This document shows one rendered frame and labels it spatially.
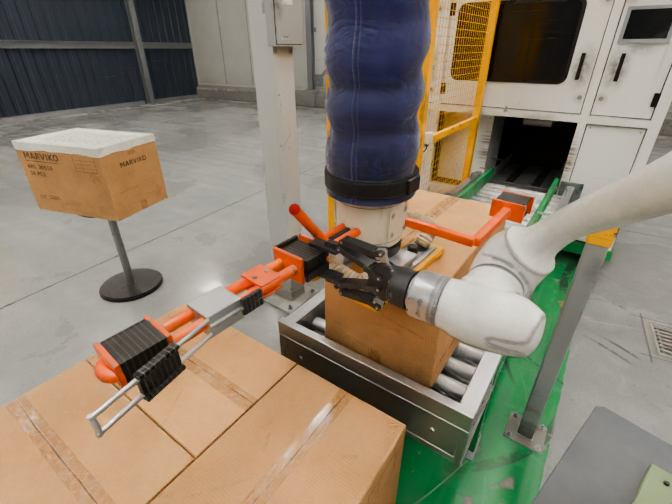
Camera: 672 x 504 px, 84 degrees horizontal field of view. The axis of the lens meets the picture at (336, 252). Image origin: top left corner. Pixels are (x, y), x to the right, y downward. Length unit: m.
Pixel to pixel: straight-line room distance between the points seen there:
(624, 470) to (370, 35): 0.95
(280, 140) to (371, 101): 1.30
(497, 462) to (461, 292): 1.27
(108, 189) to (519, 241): 2.05
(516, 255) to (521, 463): 1.28
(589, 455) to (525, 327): 0.42
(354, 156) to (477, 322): 0.41
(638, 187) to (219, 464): 1.02
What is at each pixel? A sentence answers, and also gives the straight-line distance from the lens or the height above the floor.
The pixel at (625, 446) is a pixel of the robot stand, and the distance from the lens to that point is 1.04.
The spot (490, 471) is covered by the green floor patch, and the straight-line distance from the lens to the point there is 1.80.
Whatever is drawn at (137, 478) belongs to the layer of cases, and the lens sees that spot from 1.16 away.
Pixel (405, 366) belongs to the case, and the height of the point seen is 0.60.
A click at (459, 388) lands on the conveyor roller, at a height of 0.55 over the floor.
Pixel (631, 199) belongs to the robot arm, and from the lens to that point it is 0.54.
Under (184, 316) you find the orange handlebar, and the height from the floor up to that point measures 1.07.
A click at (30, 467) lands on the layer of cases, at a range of 1.32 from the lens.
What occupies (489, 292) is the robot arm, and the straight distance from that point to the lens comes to 0.63.
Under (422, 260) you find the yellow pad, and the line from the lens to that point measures 1.01.
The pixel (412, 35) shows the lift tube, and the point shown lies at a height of 1.48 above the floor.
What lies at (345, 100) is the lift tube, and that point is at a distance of 0.79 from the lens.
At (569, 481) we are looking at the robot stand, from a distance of 0.93.
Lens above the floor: 1.46
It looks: 29 degrees down
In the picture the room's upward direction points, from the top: straight up
